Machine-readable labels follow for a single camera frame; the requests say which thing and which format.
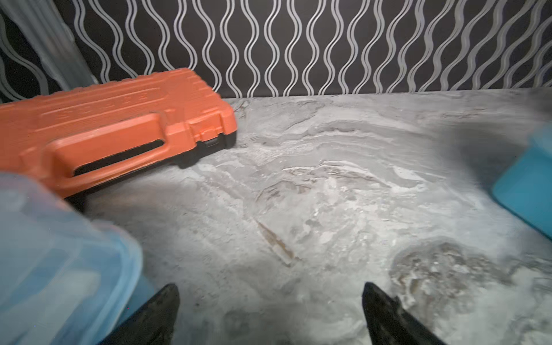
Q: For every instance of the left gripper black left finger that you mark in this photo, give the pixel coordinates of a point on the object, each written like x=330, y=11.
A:
x=152, y=323

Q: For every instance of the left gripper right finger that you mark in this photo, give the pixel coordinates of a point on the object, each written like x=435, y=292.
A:
x=389, y=323

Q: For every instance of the light blue front toolbox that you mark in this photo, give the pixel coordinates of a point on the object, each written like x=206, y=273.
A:
x=64, y=278

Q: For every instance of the red tool case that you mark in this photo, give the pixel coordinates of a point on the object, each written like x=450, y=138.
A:
x=76, y=142

